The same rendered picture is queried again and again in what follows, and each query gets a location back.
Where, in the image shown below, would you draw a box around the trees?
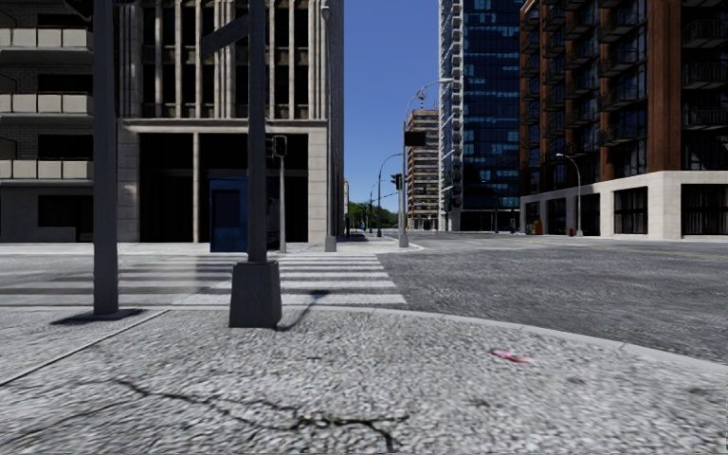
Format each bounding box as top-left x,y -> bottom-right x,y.
348,201 -> 400,230

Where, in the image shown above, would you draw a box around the grey street lamp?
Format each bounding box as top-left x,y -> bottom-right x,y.
319,4 -> 338,253
368,180 -> 381,235
375,153 -> 404,238
555,153 -> 585,238

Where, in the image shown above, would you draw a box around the traffic light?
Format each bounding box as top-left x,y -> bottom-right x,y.
265,135 -> 288,254
390,78 -> 454,249

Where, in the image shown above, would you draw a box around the tan concrete building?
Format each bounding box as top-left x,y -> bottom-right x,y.
406,109 -> 441,231

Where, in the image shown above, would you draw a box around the blue booth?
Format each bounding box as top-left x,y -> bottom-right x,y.
209,175 -> 250,254

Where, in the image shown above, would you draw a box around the glass tower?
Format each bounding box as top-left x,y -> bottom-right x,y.
438,0 -> 525,233

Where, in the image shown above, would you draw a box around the pale concrete building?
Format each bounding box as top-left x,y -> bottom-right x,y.
116,0 -> 346,245

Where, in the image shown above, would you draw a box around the grey pole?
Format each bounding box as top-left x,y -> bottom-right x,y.
91,0 -> 120,318

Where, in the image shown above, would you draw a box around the red brick building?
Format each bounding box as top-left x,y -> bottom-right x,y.
519,0 -> 728,241

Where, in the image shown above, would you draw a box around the grey brick building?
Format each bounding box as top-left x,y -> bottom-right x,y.
0,0 -> 119,244

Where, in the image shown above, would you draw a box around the sign on a post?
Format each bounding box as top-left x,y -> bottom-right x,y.
199,0 -> 283,329

